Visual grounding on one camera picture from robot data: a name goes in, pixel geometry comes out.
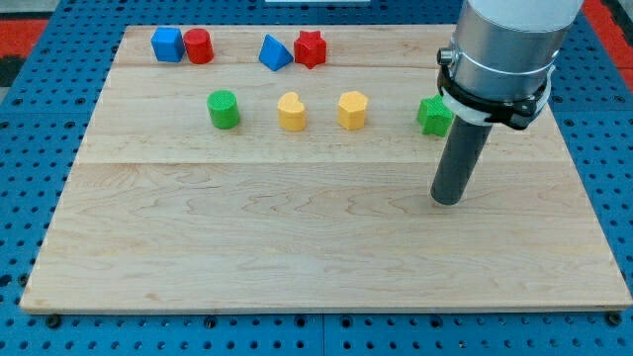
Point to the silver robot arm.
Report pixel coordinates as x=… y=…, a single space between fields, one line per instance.
x=498 y=65

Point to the blue triangle block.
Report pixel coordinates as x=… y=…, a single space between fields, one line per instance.
x=274 y=54

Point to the light wooden board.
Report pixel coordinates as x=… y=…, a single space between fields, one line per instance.
x=162 y=213

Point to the yellow heart block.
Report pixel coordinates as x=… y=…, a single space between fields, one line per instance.
x=291 y=112

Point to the yellow hexagon block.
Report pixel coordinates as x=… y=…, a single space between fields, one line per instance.
x=352 y=107

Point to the green cylinder block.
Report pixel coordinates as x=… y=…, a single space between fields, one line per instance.
x=223 y=109

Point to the red star block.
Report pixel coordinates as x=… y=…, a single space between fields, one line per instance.
x=310 y=49

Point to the green star block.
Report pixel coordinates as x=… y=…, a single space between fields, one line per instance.
x=434 y=117

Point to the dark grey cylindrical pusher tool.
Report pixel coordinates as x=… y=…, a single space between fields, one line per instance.
x=461 y=153

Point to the red cylinder block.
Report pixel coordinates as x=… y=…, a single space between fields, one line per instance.
x=199 y=46

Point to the blue cube block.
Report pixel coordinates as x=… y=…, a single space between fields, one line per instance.
x=167 y=44

